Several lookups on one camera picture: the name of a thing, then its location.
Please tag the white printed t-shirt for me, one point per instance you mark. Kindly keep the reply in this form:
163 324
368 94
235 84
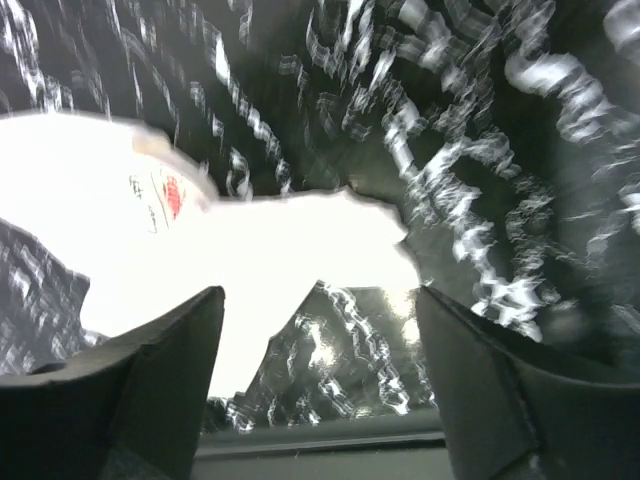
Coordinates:
116 202

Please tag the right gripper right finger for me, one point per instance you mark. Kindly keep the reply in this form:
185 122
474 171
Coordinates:
512 408

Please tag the black marble pattern mat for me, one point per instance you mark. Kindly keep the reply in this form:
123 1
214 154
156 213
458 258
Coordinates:
505 132

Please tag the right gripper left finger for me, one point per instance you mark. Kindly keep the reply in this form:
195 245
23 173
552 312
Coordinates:
142 393

